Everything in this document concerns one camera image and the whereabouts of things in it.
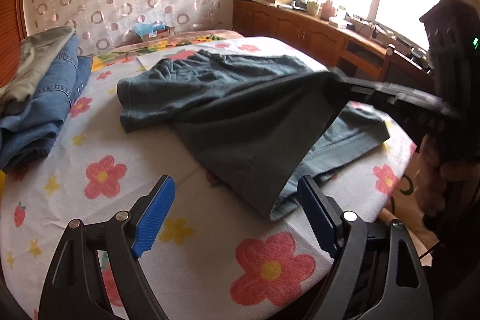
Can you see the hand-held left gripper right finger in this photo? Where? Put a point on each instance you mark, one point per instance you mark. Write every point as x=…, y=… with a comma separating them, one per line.
x=318, y=217

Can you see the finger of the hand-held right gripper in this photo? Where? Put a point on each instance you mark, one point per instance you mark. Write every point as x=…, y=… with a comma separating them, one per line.
x=371, y=89

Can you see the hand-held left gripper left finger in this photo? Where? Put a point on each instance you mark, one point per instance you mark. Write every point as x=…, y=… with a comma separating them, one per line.
x=153, y=217

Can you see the person's right hand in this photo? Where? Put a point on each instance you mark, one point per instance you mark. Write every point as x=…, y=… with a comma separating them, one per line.
x=431, y=174

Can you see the wooden chair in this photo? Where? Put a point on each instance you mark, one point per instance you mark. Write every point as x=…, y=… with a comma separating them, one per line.
x=388, y=61

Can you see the white floral bed sheet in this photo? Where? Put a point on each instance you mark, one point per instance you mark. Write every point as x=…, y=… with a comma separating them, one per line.
x=150, y=151

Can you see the pink bottle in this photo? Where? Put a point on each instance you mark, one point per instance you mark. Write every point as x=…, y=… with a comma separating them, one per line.
x=330, y=7

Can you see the wooden cabinet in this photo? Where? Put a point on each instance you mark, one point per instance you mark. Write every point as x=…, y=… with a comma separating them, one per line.
x=292, y=28

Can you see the folded blue jeans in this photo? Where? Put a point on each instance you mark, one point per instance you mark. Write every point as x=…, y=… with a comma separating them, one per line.
x=45, y=99

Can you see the colourful floral blanket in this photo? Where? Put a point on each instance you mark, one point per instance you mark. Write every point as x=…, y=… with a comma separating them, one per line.
x=210, y=38

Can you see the small box with blue bag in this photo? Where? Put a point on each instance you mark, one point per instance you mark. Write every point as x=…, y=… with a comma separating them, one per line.
x=155, y=31

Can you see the folded grey-green garment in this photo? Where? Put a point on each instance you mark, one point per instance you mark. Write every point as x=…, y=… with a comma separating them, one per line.
x=33, y=54

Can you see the wooden slatted wardrobe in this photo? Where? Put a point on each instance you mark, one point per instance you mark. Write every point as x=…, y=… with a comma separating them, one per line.
x=11, y=24

